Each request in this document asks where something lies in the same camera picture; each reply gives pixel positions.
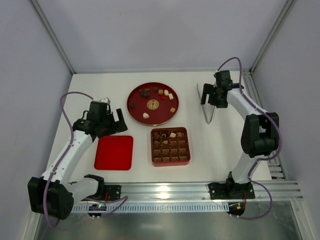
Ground metal serving tongs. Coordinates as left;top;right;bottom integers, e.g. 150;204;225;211
196;83;216;125

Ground red rectangular box lid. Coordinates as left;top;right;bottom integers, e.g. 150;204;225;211
94;135;134;171

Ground red chocolate box with tray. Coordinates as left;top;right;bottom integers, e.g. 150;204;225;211
150;127;191;167

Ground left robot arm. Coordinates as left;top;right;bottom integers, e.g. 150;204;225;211
27;100;128;220

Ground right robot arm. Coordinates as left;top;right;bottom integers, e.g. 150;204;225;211
198;70;280;200

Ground white heart chocolate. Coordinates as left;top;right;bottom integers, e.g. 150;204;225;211
143;112;150;119

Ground dark chocolate cluster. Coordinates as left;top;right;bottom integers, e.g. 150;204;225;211
139;91;150;98

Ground round red plate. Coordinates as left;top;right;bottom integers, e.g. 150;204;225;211
126;82;180;126

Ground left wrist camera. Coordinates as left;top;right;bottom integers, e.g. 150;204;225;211
99;97;111;105

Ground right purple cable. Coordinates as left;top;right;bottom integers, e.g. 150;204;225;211
213;56;283;220

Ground purple cable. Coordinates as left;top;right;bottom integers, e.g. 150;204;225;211
43;91;129;229
213;56;283;220

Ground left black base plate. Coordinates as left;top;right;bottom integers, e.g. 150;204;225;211
103;184;122;202

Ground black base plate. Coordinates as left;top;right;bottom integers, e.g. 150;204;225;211
103;184;122;202
208;182;256;200

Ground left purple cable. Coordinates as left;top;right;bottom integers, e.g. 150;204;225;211
43;91;129;229

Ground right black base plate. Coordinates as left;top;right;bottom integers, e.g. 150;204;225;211
208;182;256;200

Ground aluminium frame rail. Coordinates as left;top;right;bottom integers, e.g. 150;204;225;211
31;181;305;201

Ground slotted cable duct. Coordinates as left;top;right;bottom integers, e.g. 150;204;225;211
71;201;229;214

